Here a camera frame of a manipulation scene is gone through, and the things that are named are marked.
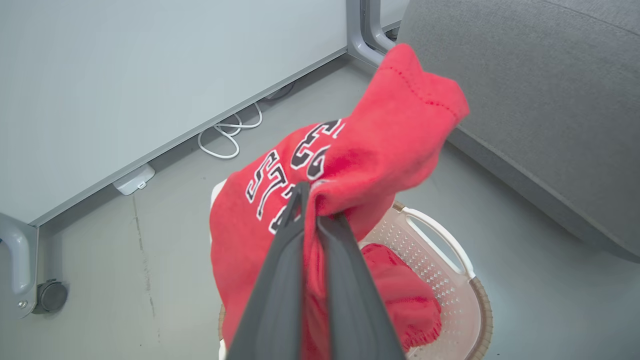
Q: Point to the grey partition foot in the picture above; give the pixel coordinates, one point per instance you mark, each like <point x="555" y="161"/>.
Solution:
<point x="20" y="260"/>

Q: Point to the grey fabric sofa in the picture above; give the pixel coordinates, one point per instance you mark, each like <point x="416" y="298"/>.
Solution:
<point x="540" y="110"/>

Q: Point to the white perforated laundry basket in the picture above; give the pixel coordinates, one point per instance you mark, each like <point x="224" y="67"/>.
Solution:
<point x="452" y="300"/>

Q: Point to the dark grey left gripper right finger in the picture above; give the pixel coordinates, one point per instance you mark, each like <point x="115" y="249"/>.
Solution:
<point x="352" y="300"/>

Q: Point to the black caster wheel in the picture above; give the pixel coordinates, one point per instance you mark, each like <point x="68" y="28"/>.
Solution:
<point x="52" y="296"/>

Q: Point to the white power adapter box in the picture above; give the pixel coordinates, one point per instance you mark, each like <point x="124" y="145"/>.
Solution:
<point x="134" y="180"/>

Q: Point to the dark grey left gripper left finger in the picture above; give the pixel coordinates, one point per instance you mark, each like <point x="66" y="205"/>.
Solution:
<point x="272" y="300"/>

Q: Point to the red sweatshirt with black letters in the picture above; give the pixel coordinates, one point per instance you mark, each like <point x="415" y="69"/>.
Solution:
<point x="360" y="150"/>

